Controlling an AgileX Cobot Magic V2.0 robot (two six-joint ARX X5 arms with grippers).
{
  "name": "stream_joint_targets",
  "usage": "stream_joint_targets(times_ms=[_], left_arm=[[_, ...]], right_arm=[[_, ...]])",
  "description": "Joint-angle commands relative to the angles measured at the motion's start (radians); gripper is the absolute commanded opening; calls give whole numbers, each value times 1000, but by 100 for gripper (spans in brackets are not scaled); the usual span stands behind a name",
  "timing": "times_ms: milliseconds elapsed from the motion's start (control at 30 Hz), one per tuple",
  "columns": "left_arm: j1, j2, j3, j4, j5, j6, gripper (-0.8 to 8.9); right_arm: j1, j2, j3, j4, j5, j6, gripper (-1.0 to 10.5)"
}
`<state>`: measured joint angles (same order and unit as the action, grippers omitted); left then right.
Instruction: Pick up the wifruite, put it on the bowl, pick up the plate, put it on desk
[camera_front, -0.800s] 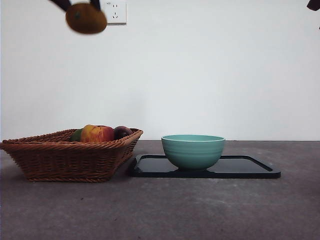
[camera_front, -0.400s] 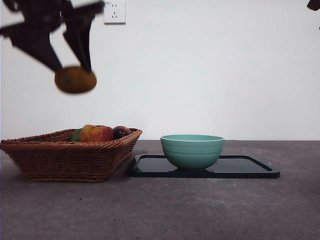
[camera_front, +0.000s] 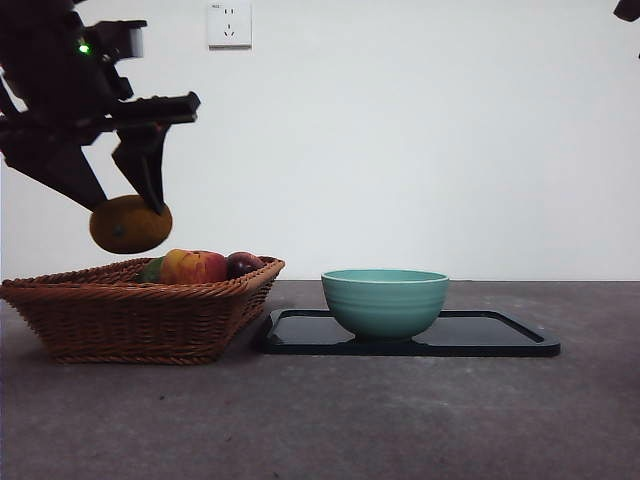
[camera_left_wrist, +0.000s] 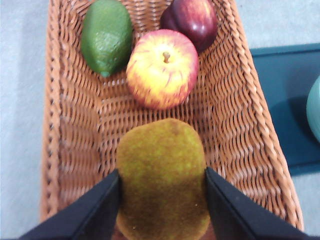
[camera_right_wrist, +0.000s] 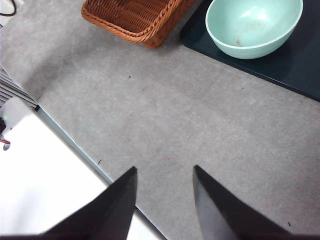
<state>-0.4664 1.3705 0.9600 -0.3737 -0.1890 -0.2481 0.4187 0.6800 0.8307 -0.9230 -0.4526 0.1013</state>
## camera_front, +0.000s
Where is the brownish orange round fruit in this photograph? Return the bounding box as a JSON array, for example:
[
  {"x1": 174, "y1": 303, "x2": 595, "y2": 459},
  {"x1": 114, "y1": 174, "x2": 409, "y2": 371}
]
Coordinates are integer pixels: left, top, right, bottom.
[{"x1": 88, "y1": 194, "x2": 174, "y2": 255}]

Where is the teal ribbed bowl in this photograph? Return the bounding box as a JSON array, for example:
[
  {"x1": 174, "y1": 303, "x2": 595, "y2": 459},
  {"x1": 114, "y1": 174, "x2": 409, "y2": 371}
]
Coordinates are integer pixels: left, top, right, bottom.
[{"x1": 320, "y1": 268, "x2": 450, "y2": 344}]

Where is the green avocado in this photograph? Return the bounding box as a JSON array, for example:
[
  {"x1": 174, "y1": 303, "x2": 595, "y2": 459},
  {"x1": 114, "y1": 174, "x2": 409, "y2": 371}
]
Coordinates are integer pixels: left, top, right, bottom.
[{"x1": 137, "y1": 256, "x2": 165, "y2": 284}]

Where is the red yellow apple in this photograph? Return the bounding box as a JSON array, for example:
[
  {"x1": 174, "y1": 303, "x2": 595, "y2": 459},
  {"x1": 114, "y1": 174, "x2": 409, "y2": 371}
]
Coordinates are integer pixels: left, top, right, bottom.
[{"x1": 159, "y1": 248, "x2": 229, "y2": 286}]

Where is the dark red plum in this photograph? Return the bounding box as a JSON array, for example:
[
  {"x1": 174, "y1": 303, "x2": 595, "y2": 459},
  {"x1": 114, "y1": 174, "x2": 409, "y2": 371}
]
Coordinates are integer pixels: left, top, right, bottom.
[{"x1": 225, "y1": 251, "x2": 265, "y2": 281}]

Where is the brown wicker basket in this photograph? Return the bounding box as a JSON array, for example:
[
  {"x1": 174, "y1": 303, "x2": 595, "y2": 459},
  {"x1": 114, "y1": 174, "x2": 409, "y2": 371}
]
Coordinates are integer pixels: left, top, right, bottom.
[{"x1": 0, "y1": 255, "x2": 286, "y2": 365}]

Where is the black rectangular tray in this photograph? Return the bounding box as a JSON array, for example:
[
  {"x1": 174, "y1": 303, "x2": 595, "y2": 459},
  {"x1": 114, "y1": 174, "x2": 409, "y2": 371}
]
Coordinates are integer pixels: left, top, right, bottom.
[{"x1": 259, "y1": 308, "x2": 561, "y2": 358}]

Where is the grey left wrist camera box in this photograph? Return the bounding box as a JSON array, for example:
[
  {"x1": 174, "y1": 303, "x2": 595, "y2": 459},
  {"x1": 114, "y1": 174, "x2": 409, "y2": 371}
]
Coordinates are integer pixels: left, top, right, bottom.
[{"x1": 94, "y1": 19, "x2": 149, "y2": 61}]

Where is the white wall socket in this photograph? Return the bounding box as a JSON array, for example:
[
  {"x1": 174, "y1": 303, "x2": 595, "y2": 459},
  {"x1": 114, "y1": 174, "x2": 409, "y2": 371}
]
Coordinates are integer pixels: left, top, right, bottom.
[{"x1": 208, "y1": 0, "x2": 253, "y2": 50}]

